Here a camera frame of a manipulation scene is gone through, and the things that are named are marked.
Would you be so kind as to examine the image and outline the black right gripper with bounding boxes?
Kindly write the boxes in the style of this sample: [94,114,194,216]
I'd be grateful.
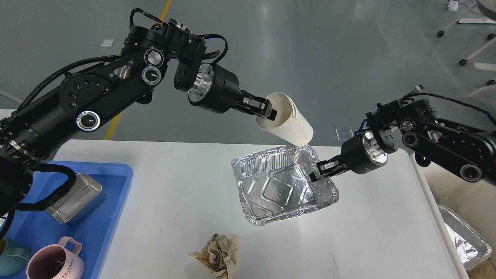
[309,132,388,183]

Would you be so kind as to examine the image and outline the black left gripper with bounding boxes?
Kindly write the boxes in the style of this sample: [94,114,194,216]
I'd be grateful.
[188,63,277,121]

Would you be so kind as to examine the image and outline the white paper cup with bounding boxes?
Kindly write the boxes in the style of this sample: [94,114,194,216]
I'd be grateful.
[256,92,313,146]

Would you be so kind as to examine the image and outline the aluminium foil tray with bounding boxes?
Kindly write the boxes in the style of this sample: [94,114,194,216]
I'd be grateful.
[231,145,339,226]

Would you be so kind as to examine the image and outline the brown paper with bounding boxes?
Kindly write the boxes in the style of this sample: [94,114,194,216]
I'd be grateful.
[188,233,241,279]

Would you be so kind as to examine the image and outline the steel square tray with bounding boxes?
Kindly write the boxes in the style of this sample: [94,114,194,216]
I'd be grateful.
[45,173,107,227]

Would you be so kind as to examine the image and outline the pink mug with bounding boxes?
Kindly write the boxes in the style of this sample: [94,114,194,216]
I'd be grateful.
[26,236,85,279]

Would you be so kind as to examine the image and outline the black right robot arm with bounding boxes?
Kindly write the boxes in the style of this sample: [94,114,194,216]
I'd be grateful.
[309,85,496,185]

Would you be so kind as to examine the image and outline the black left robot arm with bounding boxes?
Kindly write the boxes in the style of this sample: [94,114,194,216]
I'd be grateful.
[0,8,282,237]

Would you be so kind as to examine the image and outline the grey office chair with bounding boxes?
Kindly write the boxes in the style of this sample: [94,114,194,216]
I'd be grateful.
[423,96,495,131]

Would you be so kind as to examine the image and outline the beige plastic bin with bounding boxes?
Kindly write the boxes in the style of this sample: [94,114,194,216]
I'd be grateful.
[410,155,496,279]

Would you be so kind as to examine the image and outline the white floor tag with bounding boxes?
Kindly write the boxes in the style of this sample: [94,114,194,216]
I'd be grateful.
[100,39,115,47]

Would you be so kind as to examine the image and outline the foil tray in bin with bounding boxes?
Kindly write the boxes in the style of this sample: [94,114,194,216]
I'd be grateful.
[437,203,493,271]

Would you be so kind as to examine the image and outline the blue plastic tray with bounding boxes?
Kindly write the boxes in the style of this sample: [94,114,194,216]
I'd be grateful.
[7,161,133,279]

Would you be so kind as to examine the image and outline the white chair top right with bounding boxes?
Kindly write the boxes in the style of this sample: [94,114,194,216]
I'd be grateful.
[436,0,495,67]

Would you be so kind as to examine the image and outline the white chair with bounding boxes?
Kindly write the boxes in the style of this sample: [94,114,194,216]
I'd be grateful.
[436,0,495,67]
[0,90,23,104]

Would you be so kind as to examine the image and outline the white side table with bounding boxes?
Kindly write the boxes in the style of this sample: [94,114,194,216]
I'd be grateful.
[0,109,15,120]

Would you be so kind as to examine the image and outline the white chair left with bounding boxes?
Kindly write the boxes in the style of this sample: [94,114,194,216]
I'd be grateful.
[0,90,23,104]

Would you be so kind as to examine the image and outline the teal mug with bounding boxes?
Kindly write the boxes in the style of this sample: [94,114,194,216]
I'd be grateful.
[0,237,34,277]

